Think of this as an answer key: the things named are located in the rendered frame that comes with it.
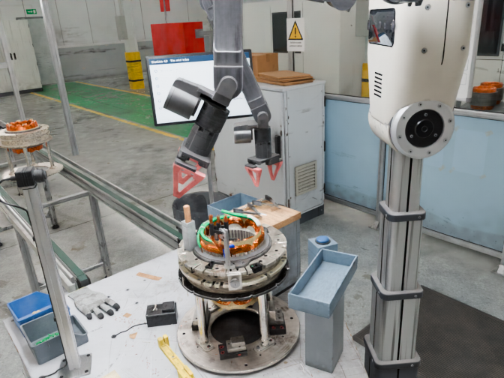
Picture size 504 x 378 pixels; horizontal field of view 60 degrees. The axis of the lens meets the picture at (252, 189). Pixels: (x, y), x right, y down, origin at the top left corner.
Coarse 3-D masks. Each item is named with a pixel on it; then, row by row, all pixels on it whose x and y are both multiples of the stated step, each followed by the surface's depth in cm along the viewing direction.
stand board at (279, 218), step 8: (256, 200) 167; (256, 208) 159; (264, 208) 159; (280, 208) 158; (288, 208) 158; (264, 216) 153; (272, 216) 153; (280, 216) 152; (288, 216) 152; (296, 216) 154; (272, 224) 147; (280, 224) 149
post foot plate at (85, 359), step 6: (84, 354) 134; (90, 354) 134; (84, 360) 131; (90, 360) 131; (60, 366) 130; (66, 366) 130; (84, 366) 129; (90, 366) 129; (60, 372) 127; (66, 372) 127; (72, 372) 127; (78, 372) 127; (84, 372) 127; (90, 372) 127
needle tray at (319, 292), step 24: (312, 264) 123; (336, 264) 129; (312, 288) 118; (336, 288) 118; (312, 312) 108; (336, 312) 117; (312, 336) 121; (336, 336) 121; (312, 360) 124; (336, 360) 124
